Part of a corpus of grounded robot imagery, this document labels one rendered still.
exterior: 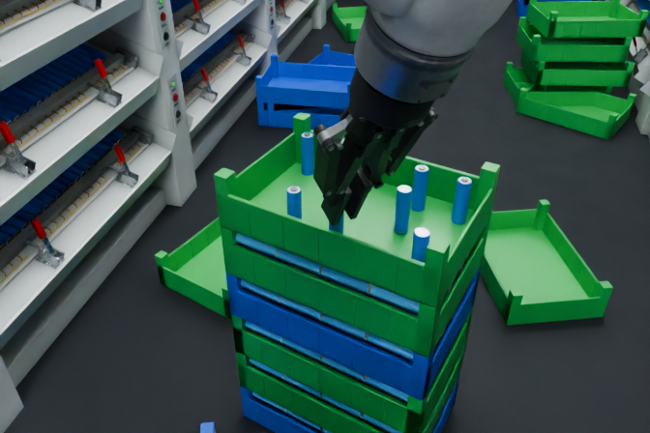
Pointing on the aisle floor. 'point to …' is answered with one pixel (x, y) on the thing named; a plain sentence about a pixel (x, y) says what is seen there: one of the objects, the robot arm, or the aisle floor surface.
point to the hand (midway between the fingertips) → (344, 196)
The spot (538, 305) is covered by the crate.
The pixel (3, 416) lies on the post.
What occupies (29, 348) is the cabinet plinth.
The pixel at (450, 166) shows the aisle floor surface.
